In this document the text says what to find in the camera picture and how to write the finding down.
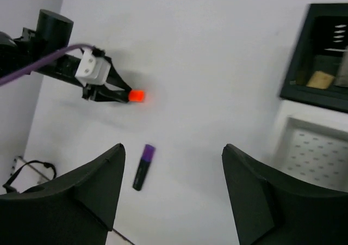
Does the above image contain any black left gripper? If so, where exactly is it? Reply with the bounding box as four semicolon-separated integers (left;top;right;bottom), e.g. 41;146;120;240
35;48;132;103

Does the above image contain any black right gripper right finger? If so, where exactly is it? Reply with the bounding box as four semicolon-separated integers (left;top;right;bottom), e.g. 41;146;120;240
222;144;347;244

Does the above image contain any tan square eraser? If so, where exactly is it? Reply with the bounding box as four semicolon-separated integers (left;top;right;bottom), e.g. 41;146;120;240
306;71;335;90

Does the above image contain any black slotted organizer box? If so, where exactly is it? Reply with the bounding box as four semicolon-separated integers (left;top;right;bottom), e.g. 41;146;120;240
279;3;347;113

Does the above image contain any white slotted organizer box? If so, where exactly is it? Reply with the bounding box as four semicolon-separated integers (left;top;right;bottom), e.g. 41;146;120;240
265;100;347;192

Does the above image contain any black purple highlighter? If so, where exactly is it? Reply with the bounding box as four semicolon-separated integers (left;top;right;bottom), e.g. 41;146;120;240
133;144;156;191

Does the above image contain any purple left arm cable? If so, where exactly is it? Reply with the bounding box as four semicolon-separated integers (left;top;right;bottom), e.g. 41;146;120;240
0;42;95;87

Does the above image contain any black orange highlighter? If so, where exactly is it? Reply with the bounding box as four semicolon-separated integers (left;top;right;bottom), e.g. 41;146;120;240
121;90;145;102

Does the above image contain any beige rectangular eraser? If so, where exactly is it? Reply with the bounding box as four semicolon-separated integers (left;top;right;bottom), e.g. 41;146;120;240
334;60;348;87

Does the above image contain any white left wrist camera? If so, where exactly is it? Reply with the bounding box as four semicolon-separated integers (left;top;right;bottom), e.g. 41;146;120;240
75;49;111;87

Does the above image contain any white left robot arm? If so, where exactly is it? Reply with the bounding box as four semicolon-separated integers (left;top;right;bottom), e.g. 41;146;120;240
1;9;144;103

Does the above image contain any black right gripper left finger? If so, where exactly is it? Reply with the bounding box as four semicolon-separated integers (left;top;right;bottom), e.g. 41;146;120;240
1;143;125;244

